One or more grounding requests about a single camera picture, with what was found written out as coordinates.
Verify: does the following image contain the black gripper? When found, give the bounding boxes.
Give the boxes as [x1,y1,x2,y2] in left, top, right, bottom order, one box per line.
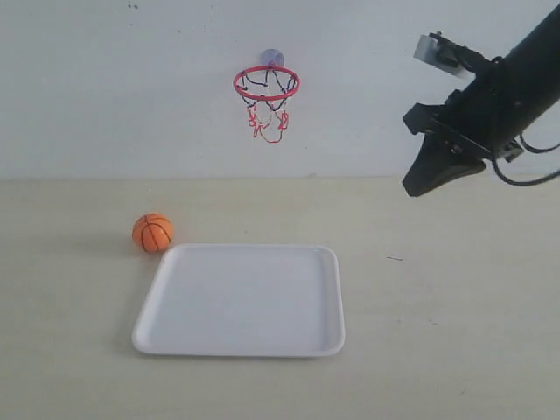
[402,73,524,197]

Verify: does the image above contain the small orange basketball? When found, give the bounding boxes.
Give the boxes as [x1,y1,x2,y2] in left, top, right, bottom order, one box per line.
[132,213,174,254]

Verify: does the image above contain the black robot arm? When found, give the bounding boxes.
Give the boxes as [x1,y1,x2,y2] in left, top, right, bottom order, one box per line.
[402,9,559,197]

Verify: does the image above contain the red mini basketball hoop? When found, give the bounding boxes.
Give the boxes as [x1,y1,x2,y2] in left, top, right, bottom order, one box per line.
[233,64,301,144]

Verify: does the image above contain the clear suction cup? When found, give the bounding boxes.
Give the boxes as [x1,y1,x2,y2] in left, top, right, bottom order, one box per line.
[259,49,284,67]

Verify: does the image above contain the white plastic tray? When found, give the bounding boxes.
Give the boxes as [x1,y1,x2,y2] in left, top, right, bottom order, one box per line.
[131,243,346,359]

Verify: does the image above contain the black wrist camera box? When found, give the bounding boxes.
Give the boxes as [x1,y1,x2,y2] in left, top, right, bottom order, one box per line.
[413,31,489,79]

